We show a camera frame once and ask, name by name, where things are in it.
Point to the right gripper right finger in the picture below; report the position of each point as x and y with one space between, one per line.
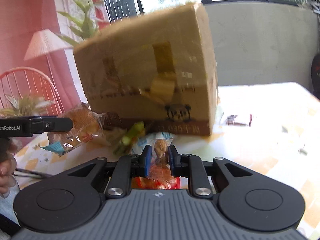
194 169

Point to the dark brown chocolate packet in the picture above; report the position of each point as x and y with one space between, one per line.
112 119

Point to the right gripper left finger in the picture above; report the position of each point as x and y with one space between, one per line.
127 167

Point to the red printed wall curtain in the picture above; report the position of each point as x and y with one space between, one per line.
37 42

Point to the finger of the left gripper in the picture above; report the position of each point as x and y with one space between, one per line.
49 123

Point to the person's left hand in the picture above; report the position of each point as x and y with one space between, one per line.
8 165

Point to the clear bread pastry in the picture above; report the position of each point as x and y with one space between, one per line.
87 125

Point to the white blue printed packet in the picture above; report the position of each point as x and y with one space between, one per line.
155 137

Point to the black exercise bike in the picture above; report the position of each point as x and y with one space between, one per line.
315 75

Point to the cardboard box with plastic liner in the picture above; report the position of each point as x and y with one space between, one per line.
158 68

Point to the red small snack packet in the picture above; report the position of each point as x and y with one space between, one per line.
159 177

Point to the green pineapple cake packet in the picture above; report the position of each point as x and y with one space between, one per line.
129 138

